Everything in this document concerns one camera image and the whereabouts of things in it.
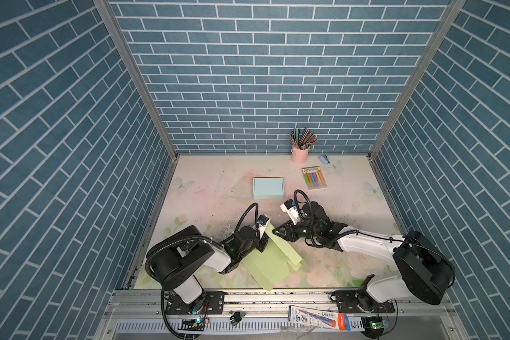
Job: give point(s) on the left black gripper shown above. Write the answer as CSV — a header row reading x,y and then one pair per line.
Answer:
x,y
263,243

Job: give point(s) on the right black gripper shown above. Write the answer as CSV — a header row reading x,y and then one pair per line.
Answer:
x,y
288,232

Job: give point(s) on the light green paper box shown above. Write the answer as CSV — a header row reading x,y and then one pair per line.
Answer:
x,y
275,263

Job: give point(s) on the light blue paper box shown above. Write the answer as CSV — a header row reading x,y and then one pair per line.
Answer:
x,y
268,188

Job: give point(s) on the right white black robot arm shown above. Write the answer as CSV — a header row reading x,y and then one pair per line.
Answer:
x,y
417,268

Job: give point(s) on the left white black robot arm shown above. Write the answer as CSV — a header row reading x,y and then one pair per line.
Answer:
x,y
173,262

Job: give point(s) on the pack of coloured markers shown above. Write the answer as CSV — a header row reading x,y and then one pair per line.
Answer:
x,y
314,178

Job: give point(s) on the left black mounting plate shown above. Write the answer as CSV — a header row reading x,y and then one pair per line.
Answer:
x,y
207,303

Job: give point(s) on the black mounting plate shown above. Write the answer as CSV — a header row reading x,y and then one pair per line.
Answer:
x,y
348,300
207,303

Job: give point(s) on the pink pencil cup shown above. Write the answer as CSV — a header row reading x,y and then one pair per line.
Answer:
x,y
299,156

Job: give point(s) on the small black knob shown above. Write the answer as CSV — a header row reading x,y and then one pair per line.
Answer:
x,y
235,318

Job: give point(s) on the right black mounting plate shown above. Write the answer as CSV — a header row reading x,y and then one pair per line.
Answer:
x,y
348,300

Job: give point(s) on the coloured pencils bundle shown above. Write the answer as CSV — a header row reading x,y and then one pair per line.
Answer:
x,y
302,139

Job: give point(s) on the white red blue package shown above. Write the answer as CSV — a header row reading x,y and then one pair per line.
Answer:
x,y
318,318

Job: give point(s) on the left green circuit board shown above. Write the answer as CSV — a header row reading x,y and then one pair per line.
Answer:
x,y
189,326

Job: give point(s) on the right green lit device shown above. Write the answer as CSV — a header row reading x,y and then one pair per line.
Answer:
x,y
374,327

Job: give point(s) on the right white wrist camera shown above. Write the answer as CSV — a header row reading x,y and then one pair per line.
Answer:
x,y
290,208

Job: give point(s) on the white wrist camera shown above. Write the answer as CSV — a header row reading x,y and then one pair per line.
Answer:
x,y
261,224
290,208

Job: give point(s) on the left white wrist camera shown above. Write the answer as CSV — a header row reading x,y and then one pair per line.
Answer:
x,y
261,224

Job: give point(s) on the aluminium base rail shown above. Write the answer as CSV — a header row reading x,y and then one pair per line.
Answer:
x,y
134,313

